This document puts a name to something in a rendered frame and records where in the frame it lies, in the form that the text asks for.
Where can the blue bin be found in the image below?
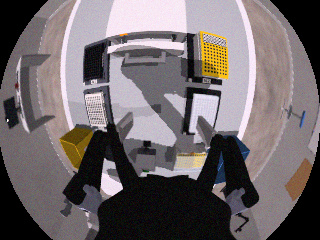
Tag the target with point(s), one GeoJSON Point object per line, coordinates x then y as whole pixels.
{"type": "Point", "coordinates": [221, 174]}

